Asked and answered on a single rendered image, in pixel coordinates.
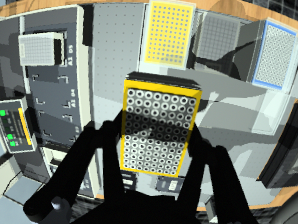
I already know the white ready key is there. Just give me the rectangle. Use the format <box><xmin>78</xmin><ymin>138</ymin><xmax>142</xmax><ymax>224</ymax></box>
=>
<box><xmin>204</xmin><ymin>195</ymin><xmax>218</xmax><ymax>223</ymax></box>

